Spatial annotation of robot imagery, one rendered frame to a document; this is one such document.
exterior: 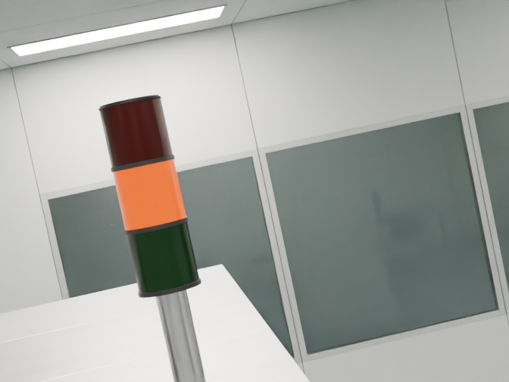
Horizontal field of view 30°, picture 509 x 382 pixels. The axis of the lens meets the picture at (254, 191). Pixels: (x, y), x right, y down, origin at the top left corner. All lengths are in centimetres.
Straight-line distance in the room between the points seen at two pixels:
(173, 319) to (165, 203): 9
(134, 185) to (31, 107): 457
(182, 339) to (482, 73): 493
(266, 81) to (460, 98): 112
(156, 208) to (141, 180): 2
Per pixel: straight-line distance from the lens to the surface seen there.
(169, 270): 73
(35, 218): 529
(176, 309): 75
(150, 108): 73
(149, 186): 73
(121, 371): 99
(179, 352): 76
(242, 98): 529
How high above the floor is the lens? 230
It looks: 3 degrees down
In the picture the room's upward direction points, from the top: 12 degrees counter-clockwise
